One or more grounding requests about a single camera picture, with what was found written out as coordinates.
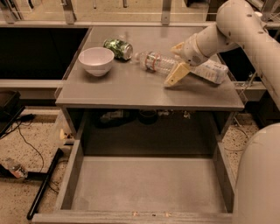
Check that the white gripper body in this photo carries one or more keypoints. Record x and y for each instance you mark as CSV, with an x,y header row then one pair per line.
x,y
191,52

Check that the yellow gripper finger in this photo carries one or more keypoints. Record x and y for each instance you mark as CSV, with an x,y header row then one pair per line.
x,y
178,72
178,49

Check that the clear plastic water bottle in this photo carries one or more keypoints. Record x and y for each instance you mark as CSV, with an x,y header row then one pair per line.
x,y
155,62

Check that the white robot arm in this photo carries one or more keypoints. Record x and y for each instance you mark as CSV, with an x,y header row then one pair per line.
x,y
257,188

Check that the white labelled drink bottle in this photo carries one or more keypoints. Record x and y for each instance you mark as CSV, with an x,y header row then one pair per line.
x,y
212,71

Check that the grey cabinet with drawer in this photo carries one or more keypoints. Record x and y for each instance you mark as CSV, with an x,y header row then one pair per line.
x,y
191,114

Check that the open grey top drawer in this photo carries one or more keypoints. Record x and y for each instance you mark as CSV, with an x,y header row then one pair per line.
x,y
122,183

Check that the clear bottle on floor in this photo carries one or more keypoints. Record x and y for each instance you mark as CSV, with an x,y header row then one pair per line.
x,y
15,168

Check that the green soda can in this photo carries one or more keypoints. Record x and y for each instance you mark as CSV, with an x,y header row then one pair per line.
x,y
121,49

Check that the white ceramic bowl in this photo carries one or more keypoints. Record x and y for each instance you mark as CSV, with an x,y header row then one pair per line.
x,y
96,60

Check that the black box at left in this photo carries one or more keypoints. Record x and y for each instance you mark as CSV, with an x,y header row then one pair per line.
x,y
10,108

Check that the black metal bar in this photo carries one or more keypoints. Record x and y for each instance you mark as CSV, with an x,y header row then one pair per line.
x,y
45,178

